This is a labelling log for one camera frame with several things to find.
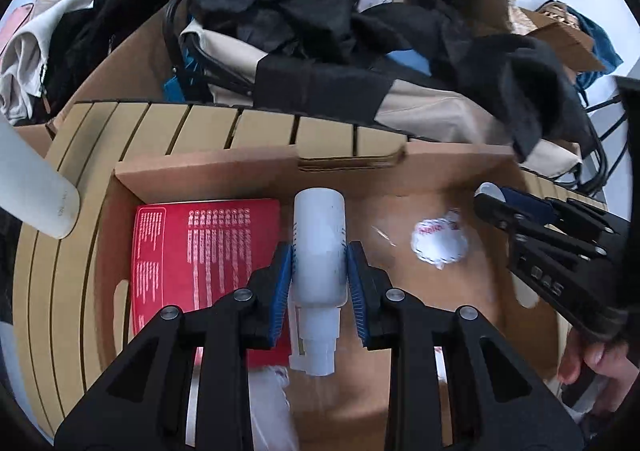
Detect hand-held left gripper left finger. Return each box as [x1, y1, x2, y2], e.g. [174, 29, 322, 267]
[52, 241, 294, 451]

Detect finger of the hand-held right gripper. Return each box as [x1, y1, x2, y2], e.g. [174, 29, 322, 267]
[474, 182, 560, 228]
[473, 194, 532, 243]

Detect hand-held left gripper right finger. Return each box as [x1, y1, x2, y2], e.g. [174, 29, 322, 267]
[345, 241, 586, 451]

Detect white spray bottle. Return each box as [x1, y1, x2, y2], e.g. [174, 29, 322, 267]
[287, 188, 349, 377]

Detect person's right hand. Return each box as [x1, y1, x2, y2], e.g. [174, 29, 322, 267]
[557, 326, 640, 414]

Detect crumpled white wrapper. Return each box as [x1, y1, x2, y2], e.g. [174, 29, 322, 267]
[410, 208, 474, 270]

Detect red printed box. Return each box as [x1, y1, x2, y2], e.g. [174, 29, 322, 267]
[131, 198, 292, 368]

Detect beige tote bag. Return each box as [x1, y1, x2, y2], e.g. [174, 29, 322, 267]
[179, 21, 583, 178]

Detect white plastic bag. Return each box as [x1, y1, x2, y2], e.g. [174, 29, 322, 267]
[186, 365, 302, 451]

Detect small brown cardboard box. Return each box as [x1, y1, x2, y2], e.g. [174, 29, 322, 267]
[475, 0, 607, 74]

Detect wooden slatted table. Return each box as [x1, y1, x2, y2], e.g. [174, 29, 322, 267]
[12, 101, 608, 442]

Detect teal blue cloth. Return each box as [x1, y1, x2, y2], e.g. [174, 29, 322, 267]
[537, 1, 626, 92]

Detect black garment pile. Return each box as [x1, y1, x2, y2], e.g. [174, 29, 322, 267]
[189, 0, 597, 162]

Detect large brown cardboard box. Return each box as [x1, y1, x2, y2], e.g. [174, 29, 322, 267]
[50, 6, 188, 134]

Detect white plastic bottle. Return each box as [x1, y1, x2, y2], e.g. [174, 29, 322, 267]
[0, 118, 81, 240]

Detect black jacket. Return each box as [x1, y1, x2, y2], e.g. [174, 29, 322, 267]
[44, 0, 182, 118]

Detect beige jacket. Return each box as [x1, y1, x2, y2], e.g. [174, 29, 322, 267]
[0, 0, 113, 122]

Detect pink bag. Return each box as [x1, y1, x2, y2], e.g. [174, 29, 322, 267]
[0, 2, 37, 62]

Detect black cables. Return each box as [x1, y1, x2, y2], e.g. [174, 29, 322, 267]
[572, 81, 632, 198]

